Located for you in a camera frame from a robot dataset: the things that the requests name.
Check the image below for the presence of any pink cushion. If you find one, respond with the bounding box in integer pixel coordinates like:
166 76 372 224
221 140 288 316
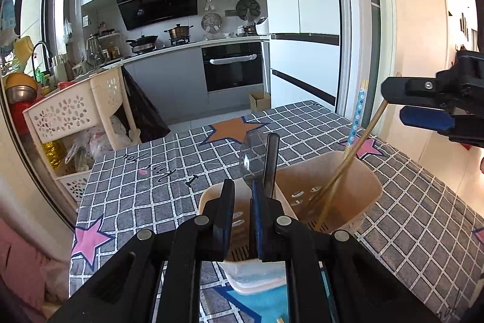
0 219 50 308

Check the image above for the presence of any small cardboard box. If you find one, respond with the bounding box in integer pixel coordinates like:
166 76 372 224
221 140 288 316
248 91 271 112

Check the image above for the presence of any clear plastic bag bundle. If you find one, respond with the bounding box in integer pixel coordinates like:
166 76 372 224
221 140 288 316
64 115 133 172

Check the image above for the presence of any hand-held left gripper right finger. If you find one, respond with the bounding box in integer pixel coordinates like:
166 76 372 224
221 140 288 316
253 190 441 323

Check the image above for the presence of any black range hood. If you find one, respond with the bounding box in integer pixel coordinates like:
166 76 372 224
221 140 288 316
114 0 199 31

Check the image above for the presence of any cream plastic storage cart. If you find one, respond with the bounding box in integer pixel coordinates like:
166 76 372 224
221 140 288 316
23 66 142 203

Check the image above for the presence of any steel mixing bowl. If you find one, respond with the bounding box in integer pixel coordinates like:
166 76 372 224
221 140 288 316
4 84 38 104

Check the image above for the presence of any gold foil package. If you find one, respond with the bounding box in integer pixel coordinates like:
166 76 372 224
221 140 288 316
41 141 69 168

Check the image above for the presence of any blue floral chopstick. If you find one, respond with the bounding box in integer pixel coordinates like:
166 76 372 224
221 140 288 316
310 79 370 218

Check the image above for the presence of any small steel pot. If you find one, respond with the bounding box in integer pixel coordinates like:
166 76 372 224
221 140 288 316
236 23 260 37

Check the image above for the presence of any black built-in oven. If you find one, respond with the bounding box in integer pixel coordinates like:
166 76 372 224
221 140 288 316
201 42 264 94

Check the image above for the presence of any round steel steamer rack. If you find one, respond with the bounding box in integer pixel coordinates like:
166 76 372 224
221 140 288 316
200 13 222 33

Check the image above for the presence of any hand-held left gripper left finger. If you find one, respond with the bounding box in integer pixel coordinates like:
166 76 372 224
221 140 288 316
47 179 236 323

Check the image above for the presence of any black wok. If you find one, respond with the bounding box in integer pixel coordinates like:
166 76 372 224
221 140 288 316
126 35 159 53

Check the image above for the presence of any grey checked tablecloth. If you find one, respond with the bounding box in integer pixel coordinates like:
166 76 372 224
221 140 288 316
69 101 484 323

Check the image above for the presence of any glass kettle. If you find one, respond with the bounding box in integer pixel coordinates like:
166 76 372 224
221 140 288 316
86 33 104 68

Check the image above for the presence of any yellow bowl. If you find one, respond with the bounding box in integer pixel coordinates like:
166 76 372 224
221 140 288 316
5 72 38 89

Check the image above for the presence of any white translucent plastic bag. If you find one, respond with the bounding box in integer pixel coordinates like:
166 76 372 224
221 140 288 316
40 259 70 305

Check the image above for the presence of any grey kitchen counter cabinet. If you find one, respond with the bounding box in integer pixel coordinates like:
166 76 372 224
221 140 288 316
121 35 271 127

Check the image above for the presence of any black plastic bag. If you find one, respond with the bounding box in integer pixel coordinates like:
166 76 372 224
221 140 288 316
121 66 171 144

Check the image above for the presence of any cream plastic utensil holder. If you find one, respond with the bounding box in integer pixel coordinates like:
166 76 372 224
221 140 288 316
198 151 382 294

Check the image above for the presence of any red plastic bucket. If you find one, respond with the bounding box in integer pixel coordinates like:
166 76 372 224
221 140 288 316
9 101 33 134

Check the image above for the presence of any yellow plastic container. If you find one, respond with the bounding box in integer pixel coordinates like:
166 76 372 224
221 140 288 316
13 35 34 62

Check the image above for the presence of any steel cooking pot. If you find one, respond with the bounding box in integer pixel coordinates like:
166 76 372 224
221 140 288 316
164 24 193 41

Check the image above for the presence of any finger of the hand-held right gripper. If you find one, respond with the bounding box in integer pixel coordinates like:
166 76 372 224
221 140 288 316
381 77 454 107
400 107 454 132

